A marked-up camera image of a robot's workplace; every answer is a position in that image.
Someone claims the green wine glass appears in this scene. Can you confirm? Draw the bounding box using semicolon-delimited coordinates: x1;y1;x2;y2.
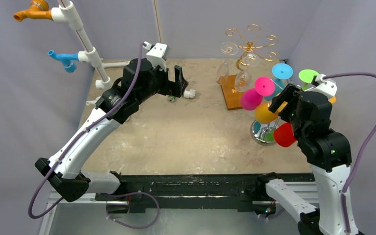
298;69;319;91

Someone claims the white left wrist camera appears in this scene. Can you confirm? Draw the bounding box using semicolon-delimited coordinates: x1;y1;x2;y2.
142;41;169;71

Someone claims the blue wine glass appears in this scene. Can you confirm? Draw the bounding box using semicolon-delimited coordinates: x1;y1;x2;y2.
264;63;293;101

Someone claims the clear wine glass left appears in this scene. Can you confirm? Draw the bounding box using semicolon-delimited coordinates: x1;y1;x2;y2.
216;42;238;86

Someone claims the clear wine glass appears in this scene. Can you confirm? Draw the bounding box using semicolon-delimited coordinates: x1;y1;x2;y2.
234;52;260;93
216;42;238;86

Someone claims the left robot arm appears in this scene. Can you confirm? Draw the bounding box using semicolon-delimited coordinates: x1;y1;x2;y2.
35;58;188;202

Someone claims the wooden rack base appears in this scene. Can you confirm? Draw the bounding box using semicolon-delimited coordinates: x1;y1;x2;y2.
220;75;243;111

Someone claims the yellow wine glass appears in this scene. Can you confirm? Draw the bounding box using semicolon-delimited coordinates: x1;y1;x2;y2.
255;101;288;124

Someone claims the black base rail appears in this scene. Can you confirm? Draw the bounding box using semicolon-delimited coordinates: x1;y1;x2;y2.
94;173;315;214

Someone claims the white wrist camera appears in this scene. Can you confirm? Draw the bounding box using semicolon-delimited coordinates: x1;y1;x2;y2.
310;74;337;99
142;41;169;71

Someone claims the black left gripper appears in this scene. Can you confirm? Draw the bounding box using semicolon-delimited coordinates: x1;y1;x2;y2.
137;61;188;104

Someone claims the green faucet with white elbow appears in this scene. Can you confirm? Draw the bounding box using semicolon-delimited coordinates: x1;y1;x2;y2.
167;89;196;102

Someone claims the gold wire glass rack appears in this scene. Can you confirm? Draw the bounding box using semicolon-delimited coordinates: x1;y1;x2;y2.
222;24;279;71

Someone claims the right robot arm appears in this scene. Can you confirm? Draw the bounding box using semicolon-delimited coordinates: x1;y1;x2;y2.
255;84;360;235

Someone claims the red wine glass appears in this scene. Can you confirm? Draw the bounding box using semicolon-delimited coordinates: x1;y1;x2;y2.
273;122;296;147

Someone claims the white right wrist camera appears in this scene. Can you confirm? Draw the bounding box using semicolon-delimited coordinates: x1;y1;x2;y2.
310;74;337;99

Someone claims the pink wine glass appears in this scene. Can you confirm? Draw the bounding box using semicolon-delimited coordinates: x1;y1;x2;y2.
240;77;276;111

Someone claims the clear wine glass right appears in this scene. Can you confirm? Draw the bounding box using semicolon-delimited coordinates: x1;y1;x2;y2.
234;52;260;93

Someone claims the chrome wire glass rack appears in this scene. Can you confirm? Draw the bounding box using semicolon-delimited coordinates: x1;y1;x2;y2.
249;117;281;146

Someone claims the orange faucet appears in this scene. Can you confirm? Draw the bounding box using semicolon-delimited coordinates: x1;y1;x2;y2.
13;0;53;22

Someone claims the white PVC pipe frame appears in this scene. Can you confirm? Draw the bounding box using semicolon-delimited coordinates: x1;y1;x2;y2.
51;0;167;108

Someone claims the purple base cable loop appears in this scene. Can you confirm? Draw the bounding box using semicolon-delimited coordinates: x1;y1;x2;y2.
105;192;161;230

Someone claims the orange wine glass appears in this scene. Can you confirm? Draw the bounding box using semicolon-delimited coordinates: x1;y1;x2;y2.
328;96;336;104

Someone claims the blue faucet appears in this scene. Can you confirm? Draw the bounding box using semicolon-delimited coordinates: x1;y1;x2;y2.
47;50;79;73

